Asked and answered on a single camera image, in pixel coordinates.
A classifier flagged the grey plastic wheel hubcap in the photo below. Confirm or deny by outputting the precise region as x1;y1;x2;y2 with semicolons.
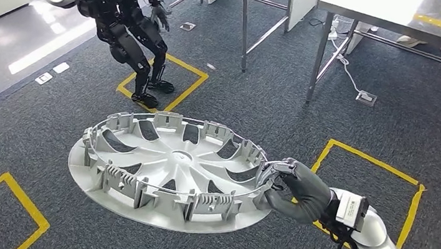
62;95;278;249

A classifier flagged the black humanoid robot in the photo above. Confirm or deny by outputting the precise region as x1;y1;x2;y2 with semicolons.
44;0;183;120

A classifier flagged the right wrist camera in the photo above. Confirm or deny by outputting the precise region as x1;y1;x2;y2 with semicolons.
332;187;372;235

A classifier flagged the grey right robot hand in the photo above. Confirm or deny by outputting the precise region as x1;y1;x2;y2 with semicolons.
254;152;338;230

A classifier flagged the white power cable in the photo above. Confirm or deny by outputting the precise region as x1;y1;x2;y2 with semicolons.
325;14;368;99

